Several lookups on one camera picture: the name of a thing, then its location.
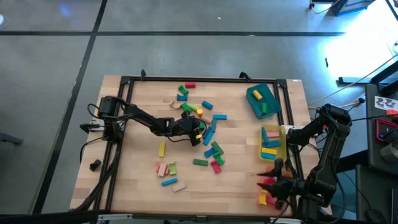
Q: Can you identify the black aluminium table frame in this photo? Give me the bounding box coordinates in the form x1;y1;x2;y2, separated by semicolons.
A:
70;68;332;218

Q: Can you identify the dark lower desk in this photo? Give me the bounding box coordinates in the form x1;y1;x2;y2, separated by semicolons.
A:
355;164;398;224

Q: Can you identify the silver aluminium bracket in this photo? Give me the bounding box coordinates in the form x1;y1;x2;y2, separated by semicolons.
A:
269;217;299;224
97;213;134;223

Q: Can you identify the yellow translucent plastic bin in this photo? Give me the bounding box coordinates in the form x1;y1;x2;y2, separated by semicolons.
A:
259;124;288;162

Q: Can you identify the white marker paper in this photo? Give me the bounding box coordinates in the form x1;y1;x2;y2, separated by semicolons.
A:
374;95;398;111

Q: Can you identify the black stand foot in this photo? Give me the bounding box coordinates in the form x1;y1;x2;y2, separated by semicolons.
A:
338;60;398;91

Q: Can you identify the blue box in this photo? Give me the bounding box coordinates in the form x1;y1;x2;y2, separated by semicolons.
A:
328;0;377;17

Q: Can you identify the orange translucent plastic bin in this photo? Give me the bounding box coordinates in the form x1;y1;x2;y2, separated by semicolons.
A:
257;165;295;215

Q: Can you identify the metal cup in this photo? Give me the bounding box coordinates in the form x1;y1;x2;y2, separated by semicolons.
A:
379;142;398;163

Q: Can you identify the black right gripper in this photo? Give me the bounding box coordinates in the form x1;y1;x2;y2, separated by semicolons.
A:
256;157;305;210

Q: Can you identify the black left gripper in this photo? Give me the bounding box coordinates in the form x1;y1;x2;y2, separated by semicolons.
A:
172;111;207;147

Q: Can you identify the blue plastic bin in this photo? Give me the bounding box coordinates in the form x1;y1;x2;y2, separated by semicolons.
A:
246;83;282;120

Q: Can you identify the dark floor object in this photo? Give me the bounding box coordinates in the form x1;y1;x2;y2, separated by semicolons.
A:
0;131;24;146

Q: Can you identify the red and black case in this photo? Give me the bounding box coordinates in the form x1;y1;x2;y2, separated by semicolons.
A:
374;117;398;143

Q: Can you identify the small black device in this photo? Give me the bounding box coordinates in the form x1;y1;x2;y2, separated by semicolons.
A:
88;159;103;172

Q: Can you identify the black computer mouse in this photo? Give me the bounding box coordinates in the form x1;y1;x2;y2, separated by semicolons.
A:
364;208;387;224

